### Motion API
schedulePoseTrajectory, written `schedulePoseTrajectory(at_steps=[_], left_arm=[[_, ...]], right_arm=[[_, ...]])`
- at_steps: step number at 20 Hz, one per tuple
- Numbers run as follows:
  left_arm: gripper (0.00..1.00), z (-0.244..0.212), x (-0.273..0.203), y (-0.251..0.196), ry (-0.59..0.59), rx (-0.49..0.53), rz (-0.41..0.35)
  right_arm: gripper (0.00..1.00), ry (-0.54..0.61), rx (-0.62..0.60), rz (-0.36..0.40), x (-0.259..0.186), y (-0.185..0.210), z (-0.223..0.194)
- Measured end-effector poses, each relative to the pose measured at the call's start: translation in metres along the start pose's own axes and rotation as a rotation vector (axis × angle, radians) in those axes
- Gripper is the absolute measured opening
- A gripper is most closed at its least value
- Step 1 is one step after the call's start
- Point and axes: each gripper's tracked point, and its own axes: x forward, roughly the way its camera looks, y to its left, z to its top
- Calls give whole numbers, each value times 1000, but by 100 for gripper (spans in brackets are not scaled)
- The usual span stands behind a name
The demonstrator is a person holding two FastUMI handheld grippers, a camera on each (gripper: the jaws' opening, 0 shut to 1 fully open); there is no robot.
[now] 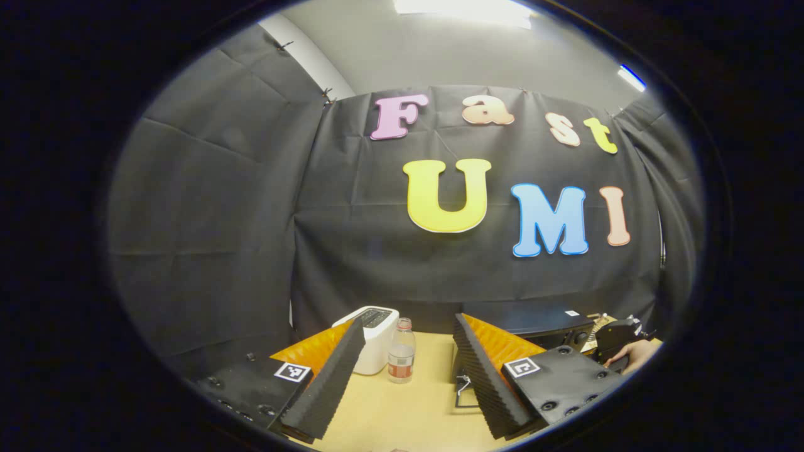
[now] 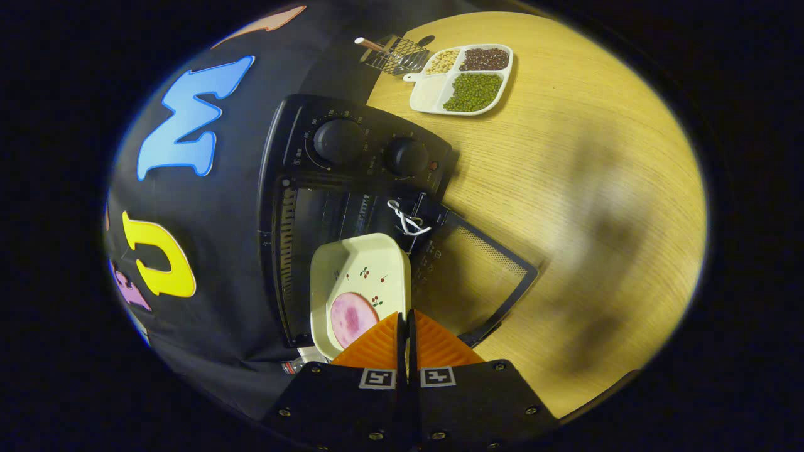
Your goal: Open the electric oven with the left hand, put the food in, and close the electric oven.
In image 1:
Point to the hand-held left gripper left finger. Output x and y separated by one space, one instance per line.
326 389

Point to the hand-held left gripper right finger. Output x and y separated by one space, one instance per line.
487 383

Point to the black electric oven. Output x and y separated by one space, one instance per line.
534 317

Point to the white toaster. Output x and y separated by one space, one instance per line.
377 339

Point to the red label plastic bottle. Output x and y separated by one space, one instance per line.
401 358

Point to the black backdrop cloth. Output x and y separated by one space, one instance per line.
220 220

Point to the small ceiling light panel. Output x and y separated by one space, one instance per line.
631 78

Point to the large ceiling light panel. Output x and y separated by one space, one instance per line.
465 9

